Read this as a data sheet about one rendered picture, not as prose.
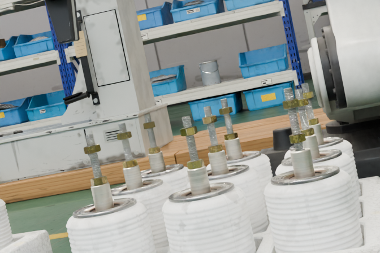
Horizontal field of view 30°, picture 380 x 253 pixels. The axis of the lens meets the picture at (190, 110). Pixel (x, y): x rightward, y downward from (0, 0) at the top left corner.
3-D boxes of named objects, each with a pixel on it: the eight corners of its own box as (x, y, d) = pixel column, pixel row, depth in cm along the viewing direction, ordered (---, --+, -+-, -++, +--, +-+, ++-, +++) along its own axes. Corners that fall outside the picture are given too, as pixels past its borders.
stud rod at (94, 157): (102, 196, 84) (88, 134, 83) (108, 196, 83) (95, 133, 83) (96, 199, 83) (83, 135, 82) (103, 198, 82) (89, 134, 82)
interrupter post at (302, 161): (316, 179, 76) (310, 149, 76) (294, 183, 76) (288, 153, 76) (316, 175, 78) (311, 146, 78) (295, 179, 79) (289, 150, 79)
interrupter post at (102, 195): (100, 210, 85) (94, 183, 84) (119, 207, 84) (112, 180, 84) (92, 215, 82) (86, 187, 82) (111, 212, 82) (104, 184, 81)
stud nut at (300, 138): (309, 139, 77) (308, 131, 77) (302, 142, 76) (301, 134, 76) (293, 140, 78) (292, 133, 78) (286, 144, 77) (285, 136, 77)
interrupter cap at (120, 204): (90, 208, 88) (89, 203, 88) (146, 199, 85) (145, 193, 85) (62, 224, 81) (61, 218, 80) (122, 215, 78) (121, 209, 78)
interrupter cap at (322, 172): (341, 180, 73) (339, 173, 73) (268, 192, 74) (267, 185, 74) (340, 167, 80) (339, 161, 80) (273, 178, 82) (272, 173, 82)
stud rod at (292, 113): (307, 154, 77) (293, 87, 77) (302, 156, 77) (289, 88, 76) (299, 155, 78) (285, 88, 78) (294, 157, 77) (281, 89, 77)
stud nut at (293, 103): (302, 105, 77) (301, 97, 77) (296, 107, 76) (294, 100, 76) (287, 107, 78) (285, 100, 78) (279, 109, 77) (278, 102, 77)
